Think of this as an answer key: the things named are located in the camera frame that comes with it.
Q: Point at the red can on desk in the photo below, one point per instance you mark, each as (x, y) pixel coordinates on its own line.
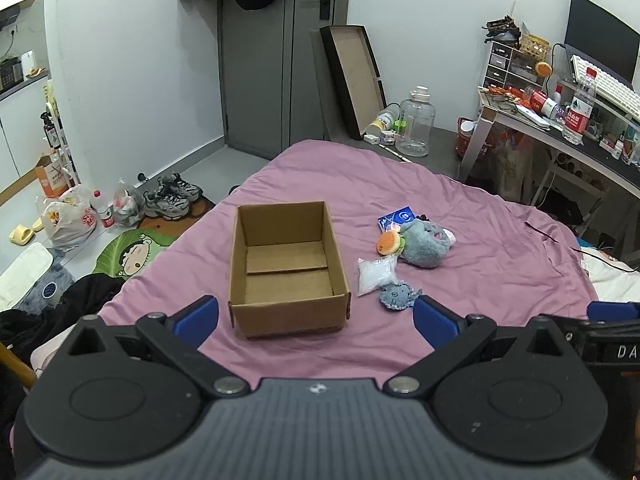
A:
(542, 104)

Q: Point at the yellow slippers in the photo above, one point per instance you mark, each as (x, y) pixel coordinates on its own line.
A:
(22, 235)

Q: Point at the brown cardboard box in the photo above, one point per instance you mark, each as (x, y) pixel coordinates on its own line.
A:
(286, 272)

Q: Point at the small drawer organizer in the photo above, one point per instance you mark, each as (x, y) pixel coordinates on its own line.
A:
(508, 67)

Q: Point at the small blue-grey octopus plush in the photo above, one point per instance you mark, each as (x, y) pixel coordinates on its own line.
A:
(398, 297)

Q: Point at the burger plush toy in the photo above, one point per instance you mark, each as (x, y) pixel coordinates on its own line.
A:
(390, 243)

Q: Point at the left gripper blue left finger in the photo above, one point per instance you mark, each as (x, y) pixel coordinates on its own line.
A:
(196, 322)

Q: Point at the white desk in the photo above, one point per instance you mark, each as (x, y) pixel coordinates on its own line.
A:
(588, 153)

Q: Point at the black clothing on floor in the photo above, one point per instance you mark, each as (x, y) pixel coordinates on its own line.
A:
(23, 332)

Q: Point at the orange cardboard box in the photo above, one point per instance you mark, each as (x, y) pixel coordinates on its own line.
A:
(50, 175)

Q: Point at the white plastic shopping bag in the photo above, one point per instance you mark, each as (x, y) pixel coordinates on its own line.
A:
(68, 220)

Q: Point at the grey door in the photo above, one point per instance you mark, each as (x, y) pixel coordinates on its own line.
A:
(268, 79)

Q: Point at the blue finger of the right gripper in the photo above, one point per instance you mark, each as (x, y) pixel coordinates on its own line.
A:
(613, 311)

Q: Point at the black framed cardboard tray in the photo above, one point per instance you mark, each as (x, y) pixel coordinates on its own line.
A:
(357, 82)

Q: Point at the water bottle on floor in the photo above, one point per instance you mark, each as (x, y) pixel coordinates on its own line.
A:
(103, 209)

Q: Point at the yellow white container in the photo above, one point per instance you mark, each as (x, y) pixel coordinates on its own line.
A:
(384, 120)

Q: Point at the large clear plastic jug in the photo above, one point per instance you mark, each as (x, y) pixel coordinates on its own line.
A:
(414, 124)

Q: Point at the grey pink plush toy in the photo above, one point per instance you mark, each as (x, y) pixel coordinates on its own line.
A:
(426, 243)

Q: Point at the wicker basket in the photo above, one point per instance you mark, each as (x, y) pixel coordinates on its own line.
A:
(535, 47)

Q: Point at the white keyboard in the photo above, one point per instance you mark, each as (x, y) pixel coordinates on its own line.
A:
(607, 87)

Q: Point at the clear bag white filling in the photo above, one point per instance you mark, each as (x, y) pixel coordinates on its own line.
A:
(376, 274)

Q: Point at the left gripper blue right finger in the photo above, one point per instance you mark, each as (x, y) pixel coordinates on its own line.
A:
(435, 323)

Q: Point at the black computer monitor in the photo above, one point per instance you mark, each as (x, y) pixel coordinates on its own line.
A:
(605, 39)

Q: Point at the clear bag of trash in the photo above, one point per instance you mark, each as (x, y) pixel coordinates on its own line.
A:
(128, 205)

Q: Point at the blue tissue pack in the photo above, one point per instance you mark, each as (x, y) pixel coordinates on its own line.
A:
(394, 220)

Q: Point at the water bottle on desk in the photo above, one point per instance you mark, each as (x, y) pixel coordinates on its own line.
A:
(579, 112)

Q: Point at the grey sneakers pair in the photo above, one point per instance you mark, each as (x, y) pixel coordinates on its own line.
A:
(172, 199)

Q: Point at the green cartoon floor mat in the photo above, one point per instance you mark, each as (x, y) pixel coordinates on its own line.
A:
(129, 253)

